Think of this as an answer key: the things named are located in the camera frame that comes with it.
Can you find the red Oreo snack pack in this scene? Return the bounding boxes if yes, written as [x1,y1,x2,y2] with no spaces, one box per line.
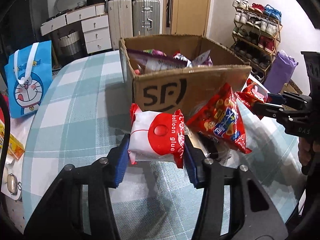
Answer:
[235,78,268,120]

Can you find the red triangular chip bag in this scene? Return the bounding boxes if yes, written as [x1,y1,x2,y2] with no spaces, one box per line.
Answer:
[186,83,251,154]

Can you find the clear cracker biscuit pack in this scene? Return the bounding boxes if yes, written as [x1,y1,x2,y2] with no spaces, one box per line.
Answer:
[185,126,231,165]

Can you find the purple grape candy bag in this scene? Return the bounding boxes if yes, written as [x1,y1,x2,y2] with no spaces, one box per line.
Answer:
[173,50,213,67]

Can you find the white red balloon glue bag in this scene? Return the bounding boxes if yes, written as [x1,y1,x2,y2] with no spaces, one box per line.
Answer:
[128,103,184,168]

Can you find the grey purple snack bag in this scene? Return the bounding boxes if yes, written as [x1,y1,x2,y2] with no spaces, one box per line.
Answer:
[127,49,188,74]

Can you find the right hand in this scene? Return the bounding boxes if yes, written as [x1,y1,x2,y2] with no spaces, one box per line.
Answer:
[298,138,311,166]

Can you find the small cardboard box on floor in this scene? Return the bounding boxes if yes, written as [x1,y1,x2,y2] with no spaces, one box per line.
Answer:
[280,79,303,94]

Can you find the wooden shoe rack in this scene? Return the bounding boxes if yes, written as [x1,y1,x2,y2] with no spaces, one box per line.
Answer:
[230,0,283,82]

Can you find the yellow packet on side table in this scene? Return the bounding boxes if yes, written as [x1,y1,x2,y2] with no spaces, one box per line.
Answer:
[0,121,25,160]

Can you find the brown cardboard SF box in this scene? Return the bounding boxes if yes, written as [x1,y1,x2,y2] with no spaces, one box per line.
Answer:
[119,34,252,114]

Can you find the plaid teal tablecloth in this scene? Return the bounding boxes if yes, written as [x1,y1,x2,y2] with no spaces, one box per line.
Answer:
[22,51,306,239]

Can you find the wooden door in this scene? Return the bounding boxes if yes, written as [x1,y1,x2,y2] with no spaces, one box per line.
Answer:
[161,0,211,36]

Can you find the blue Doraemon gift bag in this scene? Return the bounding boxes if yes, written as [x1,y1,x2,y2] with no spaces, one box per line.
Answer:
[4,41,53,118]

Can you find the silver aluminium suitcase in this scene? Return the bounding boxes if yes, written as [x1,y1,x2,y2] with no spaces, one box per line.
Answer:
[132,0,161,36]

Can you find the striped laundry basket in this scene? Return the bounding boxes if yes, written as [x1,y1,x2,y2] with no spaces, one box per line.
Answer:
[59,31,81,56]

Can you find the beige hard suitcase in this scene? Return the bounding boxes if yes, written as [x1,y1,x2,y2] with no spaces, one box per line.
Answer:
[107,0,133,50]

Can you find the white drawer desk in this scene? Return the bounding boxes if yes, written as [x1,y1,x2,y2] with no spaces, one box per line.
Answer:
[40,3,112,54]

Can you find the dark grey refrigerator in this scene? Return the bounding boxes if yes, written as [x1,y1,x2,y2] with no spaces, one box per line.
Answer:
[1,0,49,56]

